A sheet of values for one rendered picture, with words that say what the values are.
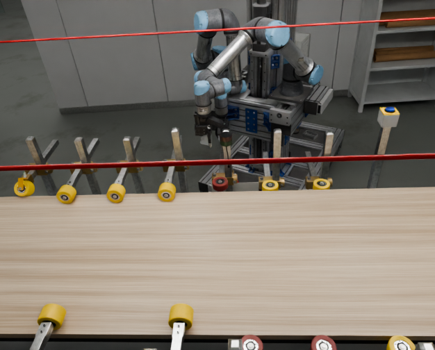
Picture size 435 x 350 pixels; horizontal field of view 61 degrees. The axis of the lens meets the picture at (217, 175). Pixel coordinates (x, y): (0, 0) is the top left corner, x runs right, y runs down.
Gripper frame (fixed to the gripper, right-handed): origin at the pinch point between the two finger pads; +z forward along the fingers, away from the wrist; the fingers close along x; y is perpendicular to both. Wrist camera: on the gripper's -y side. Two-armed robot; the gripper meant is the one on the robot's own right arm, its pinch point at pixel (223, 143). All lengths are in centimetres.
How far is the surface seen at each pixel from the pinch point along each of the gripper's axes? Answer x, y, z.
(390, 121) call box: -80, -42, -35
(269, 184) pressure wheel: -25, -52, -8
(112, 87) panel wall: 144, 216, 53
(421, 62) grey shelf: -201, 198, 32
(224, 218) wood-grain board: -4, -75, -7
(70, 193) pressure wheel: 71, -62, -13
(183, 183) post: 20.2, -40.6, -0.7
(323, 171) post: -54, -40, -6
